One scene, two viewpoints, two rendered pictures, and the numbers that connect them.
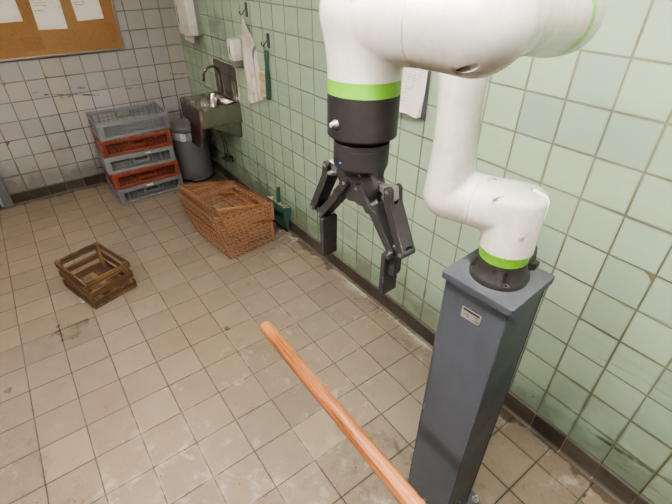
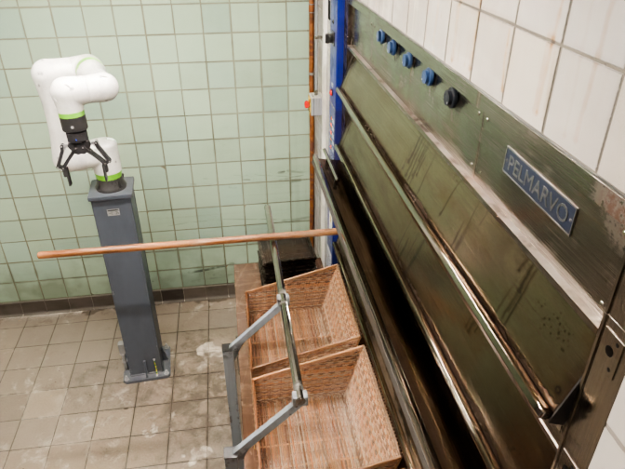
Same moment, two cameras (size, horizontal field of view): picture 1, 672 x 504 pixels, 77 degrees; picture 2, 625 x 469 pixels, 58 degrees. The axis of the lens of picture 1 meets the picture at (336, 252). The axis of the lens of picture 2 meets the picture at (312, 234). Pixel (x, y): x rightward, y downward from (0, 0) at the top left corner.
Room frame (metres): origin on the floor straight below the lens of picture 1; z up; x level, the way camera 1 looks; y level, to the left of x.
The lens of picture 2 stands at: (-1.17, 1.33, 2.44)
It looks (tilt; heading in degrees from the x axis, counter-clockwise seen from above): 31 degrees down; 298
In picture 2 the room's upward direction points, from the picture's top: straight up
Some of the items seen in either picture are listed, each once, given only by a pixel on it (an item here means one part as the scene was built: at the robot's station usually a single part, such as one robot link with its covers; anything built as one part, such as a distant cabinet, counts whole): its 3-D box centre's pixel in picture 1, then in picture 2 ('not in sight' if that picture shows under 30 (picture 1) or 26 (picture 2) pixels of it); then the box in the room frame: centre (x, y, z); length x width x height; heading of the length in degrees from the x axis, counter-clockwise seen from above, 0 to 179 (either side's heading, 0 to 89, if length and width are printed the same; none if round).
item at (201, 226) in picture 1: (228, 222); not in sight; (2.90, 0.85, 0.14); 0.56 x 0.49 x 0.28; 42
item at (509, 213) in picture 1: (507, 220); (102, 157); (0.88, -0.41, 1.36); 0.16 x 0.13 x 0.19; 55
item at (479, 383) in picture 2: not in sight; (403, 230); (-0.72, -0.14, 1.54); 1.79 x 0.11 x 0.19; 126
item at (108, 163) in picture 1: (136, 152); not in sight; (3.75, 1.85, 0.38); 0.60 x 0.40 x 0.16; 124
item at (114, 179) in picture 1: (141, 167); not in sight; (3.76, 1.85, 0.23); 0.60 x 0.40 x 0.16; 126
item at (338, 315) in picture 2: not in sight; (298, 324); (-0.17, -0.44, 0.72); 0.56 x 0.49 x 0.28; 126
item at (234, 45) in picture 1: (235, 53); not in sight; (3.46, 0.75, 1.28); 0.09 x 0.09 x 0.20; 36
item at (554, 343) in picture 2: not in sight; (410, 153); (-0.72, -0.14, 1.80); 1.79 x 0.11 x 0.19; 126
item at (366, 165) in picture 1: (360, 170); (78, 141); (0.55, -0.03, 1.63); 0.08 x 0.07 x 0.09; 41
